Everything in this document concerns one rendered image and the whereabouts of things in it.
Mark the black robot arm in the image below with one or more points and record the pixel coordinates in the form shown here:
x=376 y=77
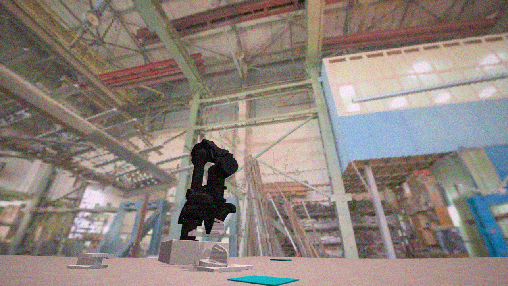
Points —
x=225 y=165

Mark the teal flat plate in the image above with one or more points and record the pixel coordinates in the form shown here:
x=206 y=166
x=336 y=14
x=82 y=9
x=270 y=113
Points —
x=264 y=280

